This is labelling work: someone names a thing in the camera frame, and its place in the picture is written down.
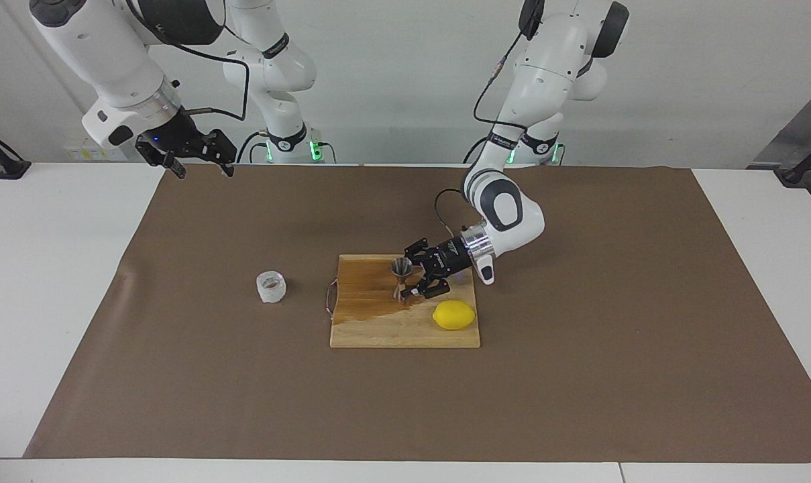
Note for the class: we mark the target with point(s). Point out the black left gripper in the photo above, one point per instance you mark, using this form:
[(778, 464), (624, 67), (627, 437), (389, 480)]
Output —
[(455, 258)]

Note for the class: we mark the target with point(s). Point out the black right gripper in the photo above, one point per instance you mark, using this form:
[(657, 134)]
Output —
[(170, 137)]

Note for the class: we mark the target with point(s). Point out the steel double jigger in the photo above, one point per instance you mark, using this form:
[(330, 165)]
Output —
[(400, 267)]

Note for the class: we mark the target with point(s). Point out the small clear glass cup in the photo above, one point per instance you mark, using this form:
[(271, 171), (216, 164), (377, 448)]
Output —
[(271, 288)]

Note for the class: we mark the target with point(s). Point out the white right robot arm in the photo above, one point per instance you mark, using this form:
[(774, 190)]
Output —
[(110, 54)]

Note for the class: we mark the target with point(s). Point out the yellow lemon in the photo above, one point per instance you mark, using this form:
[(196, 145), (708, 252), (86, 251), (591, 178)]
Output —
[(453, 315)]

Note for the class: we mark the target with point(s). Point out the wooden cutting board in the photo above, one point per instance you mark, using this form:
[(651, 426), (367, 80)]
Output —
[(392, 332)]

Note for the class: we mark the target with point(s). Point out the black clamp stand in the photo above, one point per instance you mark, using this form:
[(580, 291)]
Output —
[(13, 169), (791, 176)]

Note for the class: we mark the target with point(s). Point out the brown table mat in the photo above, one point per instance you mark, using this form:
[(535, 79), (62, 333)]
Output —
[(579, 402)]

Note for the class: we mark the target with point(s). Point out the white wall socket block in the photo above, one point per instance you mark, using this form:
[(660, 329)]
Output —
[(86, 153)]

